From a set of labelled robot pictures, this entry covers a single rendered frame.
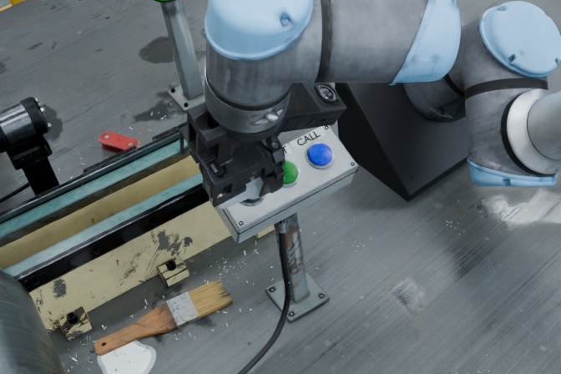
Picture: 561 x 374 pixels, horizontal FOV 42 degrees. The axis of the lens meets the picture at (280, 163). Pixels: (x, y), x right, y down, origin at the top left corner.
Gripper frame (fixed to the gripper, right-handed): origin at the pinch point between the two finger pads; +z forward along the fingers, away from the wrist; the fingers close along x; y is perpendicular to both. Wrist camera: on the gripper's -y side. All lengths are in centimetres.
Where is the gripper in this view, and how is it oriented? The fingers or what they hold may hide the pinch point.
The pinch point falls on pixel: (250, 184)
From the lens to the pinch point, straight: 83.4
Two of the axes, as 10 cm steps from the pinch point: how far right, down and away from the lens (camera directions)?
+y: -8.4, 4.3, -3.2
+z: -1.1, 4.5, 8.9
